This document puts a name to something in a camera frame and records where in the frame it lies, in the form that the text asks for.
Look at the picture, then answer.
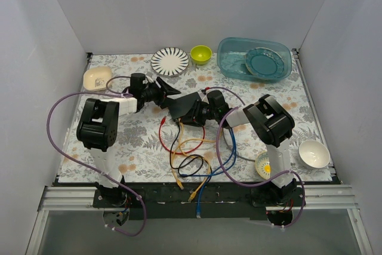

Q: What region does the dark grey network switch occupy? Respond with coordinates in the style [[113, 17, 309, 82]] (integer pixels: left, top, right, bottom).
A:
[[168, 92, 201, 119]]

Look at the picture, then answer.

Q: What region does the red ethernet cable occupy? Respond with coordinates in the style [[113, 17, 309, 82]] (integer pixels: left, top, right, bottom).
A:
[[172, 125, 207, 156], [158, 116, 180, 154]]

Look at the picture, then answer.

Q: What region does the black ethernet cable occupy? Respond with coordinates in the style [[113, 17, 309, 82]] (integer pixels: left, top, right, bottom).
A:
[[169, 120, 204, 178]]

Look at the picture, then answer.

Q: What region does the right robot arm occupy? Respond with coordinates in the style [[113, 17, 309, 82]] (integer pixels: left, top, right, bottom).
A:
[[181, 91, 296, 206]]

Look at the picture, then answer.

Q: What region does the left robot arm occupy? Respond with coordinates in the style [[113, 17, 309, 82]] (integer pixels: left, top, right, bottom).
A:
[[76, 73, 181, 207]]

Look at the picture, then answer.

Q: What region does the striped white plate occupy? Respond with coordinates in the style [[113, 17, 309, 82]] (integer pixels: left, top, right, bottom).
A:
[[150, 47, 190, 77]]

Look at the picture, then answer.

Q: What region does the lime green bowl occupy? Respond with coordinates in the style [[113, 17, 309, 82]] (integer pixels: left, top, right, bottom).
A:
[[190, 45, 212, 65]]

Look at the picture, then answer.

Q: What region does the cream square dish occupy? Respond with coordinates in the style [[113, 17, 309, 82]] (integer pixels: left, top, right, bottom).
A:
[[83, 66, 112, 91]]

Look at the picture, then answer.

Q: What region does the teal plastic tub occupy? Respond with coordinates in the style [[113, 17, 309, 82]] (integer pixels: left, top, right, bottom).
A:
[[217, 37, 292, 82]]

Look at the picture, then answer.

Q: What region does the teal glass plate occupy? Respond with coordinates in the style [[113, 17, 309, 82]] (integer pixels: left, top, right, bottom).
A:
[[245, 47, 287, 79]]

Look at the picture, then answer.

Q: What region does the yellow patterned small bowl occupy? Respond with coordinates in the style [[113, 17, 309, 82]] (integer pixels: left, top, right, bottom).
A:
[[255, 151, 271, 180]]

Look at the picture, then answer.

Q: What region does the white ceramic bowl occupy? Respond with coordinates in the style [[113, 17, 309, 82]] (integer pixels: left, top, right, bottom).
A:
[[298, 140, 331, 169]]

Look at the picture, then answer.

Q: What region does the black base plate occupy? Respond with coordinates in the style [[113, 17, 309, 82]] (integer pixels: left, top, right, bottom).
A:
[[92, 182, 307, 220]]

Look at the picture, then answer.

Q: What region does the aluminium frame rail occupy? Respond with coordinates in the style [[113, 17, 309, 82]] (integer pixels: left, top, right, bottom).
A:
[[27, 183, 373, 254]]

